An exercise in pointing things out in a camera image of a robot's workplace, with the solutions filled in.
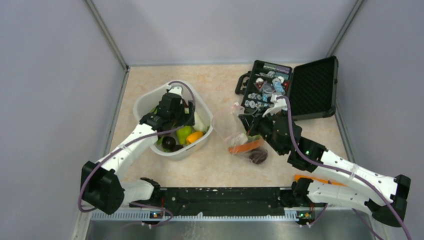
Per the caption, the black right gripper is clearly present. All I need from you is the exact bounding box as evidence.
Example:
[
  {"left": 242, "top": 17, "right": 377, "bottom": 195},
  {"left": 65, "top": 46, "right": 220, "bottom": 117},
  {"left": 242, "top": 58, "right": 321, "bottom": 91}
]
[{"left": 239, "top": 105, "right": 286, "bottom": 156}]

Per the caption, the white plastic basket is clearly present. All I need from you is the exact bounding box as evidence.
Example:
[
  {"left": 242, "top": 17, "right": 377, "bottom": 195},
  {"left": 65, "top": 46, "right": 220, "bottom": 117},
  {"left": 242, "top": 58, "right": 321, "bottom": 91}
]
[{"left": 132, "top": 80, "right": 213, "bottom": 161}]

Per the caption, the dark purple round fruit toy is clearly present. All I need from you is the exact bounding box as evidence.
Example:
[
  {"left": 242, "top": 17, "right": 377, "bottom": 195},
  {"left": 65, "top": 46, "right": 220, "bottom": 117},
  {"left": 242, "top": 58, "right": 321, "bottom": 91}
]
[{"left": 248, "top": 147, "right": 268, "bottom": 165}]

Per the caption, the orange carrot toy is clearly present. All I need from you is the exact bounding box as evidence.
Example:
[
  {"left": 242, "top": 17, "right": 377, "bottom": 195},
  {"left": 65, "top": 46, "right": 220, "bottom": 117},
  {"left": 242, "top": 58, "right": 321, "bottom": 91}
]
[{"left": 228, "top": 138, "right": 265, "bottom": 155}]

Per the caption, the clear zip top bag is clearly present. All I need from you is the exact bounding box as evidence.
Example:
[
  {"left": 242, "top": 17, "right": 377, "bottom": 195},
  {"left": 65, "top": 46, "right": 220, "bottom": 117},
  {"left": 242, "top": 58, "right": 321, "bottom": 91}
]
[{"left": 211, "top": 102, "right": 268, "bottom": 165}]

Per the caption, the green cabbage toy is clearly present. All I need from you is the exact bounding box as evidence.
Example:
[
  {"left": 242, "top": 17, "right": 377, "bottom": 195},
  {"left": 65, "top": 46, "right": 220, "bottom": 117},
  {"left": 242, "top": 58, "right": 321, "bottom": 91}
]
[{"left": 246, "top": 134, "right": 262, "bottom": 143}]

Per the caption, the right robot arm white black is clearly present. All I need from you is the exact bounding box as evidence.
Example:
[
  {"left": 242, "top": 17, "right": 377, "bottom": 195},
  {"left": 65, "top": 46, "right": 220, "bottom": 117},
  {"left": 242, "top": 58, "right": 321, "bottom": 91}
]
[{"left": 238, "top": 113, "right": 411, "bottom": 228}]

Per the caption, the orange object behind right arm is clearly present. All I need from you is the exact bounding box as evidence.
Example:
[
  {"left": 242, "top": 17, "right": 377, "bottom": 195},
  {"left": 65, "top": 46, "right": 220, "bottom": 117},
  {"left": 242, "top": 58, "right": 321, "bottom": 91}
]
[{"left": 294, "top": 174, "right": 346, "bottom": 187}]

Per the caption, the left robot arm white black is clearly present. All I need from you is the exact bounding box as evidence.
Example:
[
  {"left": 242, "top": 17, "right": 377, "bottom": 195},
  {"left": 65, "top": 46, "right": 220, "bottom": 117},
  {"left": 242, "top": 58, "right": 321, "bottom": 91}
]
[{"left": 77, "top": 91, "right": 196, "bottom": 215}]

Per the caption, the green pear toy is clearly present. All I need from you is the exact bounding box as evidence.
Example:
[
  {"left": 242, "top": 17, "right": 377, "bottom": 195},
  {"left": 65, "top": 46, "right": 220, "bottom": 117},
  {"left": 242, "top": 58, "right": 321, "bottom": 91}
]
[{"left": 176, "top": 125, "right": 193, "bottom": 145}]

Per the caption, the white radish toy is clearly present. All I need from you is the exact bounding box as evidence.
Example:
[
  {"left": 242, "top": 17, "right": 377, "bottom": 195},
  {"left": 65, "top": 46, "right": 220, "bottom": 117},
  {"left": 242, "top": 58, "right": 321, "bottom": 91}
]
[{"left": 192, "top": 112, "right": 208, "bottom": 133}]

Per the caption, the small orange fruit toy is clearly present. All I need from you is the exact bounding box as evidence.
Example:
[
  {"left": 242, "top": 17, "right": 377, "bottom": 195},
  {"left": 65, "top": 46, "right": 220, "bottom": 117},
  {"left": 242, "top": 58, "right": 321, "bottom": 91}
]
[{"left": 186, "top": 131, "right": 204, "bottom": 145}]

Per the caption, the black poker chip case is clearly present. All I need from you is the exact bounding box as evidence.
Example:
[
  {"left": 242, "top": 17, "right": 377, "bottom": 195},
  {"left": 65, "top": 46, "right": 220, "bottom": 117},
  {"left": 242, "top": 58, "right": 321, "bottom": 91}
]
[{"left": 235, "top": 56, "right": 339, "bottom": 121}]

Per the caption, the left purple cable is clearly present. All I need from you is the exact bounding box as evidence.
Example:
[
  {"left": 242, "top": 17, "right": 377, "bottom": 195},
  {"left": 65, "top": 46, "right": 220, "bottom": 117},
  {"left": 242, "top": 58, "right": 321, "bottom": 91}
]
[{"left": 77, "top": 80, "right": 197, "bottom": 228}]

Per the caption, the purple cable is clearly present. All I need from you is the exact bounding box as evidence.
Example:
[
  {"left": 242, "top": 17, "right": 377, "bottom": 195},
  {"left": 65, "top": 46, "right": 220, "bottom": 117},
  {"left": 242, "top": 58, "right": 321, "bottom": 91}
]
[
  {"left": 77, "top": 80, "right": 197, "bottom": 228},
  {"left": 276, "top": 95, "right": 413, "bottom": 240}
]

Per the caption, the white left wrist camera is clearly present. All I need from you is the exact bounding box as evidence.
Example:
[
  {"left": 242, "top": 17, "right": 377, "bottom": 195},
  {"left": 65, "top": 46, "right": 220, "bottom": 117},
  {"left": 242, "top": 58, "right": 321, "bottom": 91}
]
[{"left": 166, "top": 84, "right": 183, "bottom": 98}]

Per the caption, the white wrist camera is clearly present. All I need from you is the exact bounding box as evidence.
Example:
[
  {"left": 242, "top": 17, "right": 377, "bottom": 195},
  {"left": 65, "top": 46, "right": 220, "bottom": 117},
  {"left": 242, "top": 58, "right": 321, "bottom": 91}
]
[
  {"left": 166, "top": 84, "right": 183, "bottom": 98},
  {"left": 262, "top": 94, "right": 289, "bottom": 118}
]

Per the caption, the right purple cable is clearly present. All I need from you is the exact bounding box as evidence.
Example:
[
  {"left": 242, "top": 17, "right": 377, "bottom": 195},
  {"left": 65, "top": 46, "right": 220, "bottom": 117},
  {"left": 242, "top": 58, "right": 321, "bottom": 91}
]
[{"left": 276, "top": 95, "right": 413, "bottom": 240}]

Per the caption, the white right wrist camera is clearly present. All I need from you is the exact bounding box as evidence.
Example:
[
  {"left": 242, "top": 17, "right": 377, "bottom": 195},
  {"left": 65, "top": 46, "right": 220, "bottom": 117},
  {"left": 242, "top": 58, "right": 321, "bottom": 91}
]
[{"left": 262, "top": 94, "right": 289, "bottom": 118}]

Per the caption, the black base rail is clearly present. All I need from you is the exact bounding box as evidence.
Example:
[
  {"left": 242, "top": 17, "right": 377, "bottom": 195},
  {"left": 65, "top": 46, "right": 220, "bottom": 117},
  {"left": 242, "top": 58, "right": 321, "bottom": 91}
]
[{"left": 129, "top": 178, "right": 327, "bottom": 218}]

